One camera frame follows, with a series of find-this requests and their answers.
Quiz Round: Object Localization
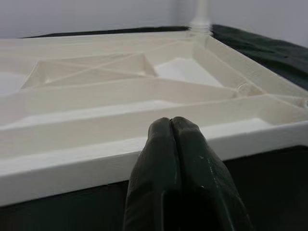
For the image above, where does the white plastic table top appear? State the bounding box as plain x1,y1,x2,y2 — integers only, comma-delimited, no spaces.
0,30,308,207

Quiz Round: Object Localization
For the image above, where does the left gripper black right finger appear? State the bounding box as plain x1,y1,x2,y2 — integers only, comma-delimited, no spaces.
172,116,255,231

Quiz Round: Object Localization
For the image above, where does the white plastic table leg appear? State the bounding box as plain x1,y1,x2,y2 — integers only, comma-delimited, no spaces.
190,0,212,32

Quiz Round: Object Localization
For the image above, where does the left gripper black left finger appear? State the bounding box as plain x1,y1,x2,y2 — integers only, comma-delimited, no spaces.
122,117,180,231

